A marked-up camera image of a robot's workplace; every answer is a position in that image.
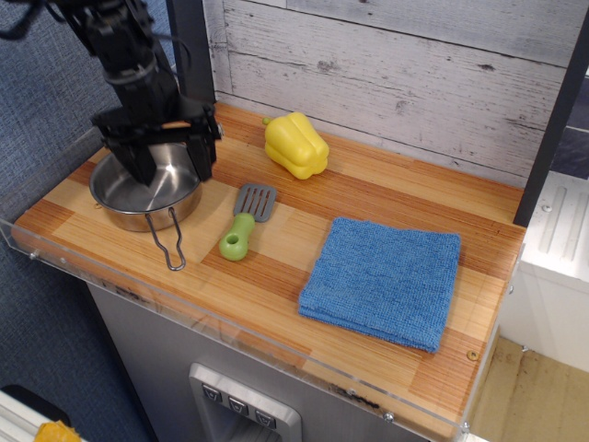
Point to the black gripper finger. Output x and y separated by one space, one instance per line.
137 159
201 150

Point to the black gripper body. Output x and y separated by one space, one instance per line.
151 103

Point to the steel pan with wire handle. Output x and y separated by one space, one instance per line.
173 195

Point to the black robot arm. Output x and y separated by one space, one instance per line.
119 34

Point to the blue folded cloth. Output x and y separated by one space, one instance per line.
393 284

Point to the yellow toy bell pepper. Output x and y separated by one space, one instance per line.
292 142

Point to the grey toy fridge cabinet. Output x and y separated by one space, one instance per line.
157 352

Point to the silver dispenser button panel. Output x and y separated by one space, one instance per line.
233 411

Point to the yellow object at corner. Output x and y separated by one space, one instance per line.
56 432

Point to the white toy sink unit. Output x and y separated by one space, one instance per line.
546 307

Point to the green handled grey toy spatula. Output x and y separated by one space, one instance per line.
254 205

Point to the black vertical post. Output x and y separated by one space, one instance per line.
569 90

